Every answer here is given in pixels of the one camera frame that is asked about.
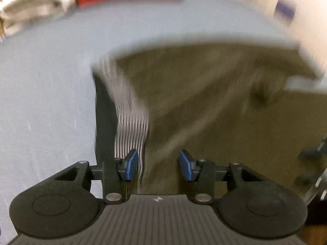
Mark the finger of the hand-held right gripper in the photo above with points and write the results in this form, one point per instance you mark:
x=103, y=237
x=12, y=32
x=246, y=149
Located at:
x=315, y=149

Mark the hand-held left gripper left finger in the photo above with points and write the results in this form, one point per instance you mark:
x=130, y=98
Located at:
x=131, y=164

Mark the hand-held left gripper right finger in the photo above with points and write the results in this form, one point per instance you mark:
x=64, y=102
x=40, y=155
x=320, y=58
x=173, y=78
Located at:
x=186, y=164

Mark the cream folded blanket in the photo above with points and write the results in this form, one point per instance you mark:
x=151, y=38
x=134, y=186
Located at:
x=33, y=5

